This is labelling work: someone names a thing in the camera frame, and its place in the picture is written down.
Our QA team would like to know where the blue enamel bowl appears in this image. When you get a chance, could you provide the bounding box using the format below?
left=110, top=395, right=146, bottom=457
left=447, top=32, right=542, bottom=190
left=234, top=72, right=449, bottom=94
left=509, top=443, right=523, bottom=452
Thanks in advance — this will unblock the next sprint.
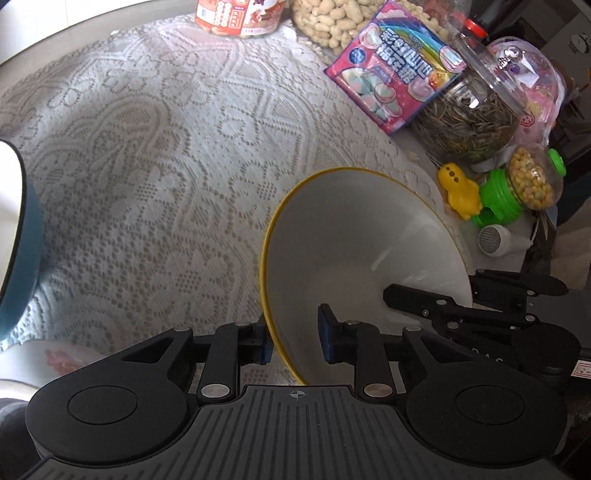
left=1, top=140, right=44, bottom=339

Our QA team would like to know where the white lace tablecloth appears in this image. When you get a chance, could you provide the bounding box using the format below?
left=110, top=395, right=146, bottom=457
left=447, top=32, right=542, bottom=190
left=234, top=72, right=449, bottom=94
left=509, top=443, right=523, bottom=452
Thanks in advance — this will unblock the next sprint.
left=1, top=16, right=443, bottom=355

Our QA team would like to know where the yellow duck toy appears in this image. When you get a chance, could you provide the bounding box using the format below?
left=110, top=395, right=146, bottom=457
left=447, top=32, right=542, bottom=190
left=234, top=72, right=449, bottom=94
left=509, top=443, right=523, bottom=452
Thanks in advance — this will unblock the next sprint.
left=437, top=163, right=483, bottom=221

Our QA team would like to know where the pink marshmallow bag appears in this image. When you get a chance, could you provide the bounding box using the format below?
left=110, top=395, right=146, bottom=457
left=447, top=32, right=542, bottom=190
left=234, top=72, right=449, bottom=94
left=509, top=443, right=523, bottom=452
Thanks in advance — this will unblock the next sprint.
left=325, top=1, right=471, bottom=135

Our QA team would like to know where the small peanut jar red label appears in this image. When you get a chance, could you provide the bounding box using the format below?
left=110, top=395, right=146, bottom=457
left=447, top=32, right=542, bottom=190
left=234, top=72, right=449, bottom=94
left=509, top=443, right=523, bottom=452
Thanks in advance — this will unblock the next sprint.
left=195, top=0, right=287, bottom=38

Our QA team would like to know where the pink clear plastic bag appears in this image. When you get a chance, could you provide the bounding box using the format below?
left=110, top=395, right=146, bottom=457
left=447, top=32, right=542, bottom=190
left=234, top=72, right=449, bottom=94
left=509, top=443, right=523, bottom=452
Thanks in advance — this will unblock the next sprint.
left=488, top=37, right=566, bottom=146

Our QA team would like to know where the white bowl yellow rim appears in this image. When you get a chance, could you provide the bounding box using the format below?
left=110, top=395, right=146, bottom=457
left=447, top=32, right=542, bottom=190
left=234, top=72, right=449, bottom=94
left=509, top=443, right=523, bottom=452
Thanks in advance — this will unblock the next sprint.
left=259, top=167, right=473, bottom=384

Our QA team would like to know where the green candy dispenser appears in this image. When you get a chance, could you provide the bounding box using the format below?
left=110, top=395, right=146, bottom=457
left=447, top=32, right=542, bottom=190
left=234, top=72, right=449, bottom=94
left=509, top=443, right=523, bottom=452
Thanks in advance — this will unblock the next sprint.
left=473, top=144, right=566, bottom=228

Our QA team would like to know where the large clear peanut jar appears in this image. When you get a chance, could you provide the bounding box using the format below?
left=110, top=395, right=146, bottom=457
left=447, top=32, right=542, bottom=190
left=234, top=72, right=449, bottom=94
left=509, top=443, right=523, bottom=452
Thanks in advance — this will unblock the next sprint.
left=290, top=0, right=472, bottom=55

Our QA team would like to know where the sunflower seed jar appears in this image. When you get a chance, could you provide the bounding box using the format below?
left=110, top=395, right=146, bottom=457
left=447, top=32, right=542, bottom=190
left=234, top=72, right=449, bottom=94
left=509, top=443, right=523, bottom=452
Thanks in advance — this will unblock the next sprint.
left=410, top=33, right=527, bottom=165

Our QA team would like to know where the floral white plate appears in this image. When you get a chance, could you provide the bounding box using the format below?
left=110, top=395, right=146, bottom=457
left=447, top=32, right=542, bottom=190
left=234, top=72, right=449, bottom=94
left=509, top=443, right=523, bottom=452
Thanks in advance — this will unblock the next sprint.
left=0, top=340, right=104, bottom=388

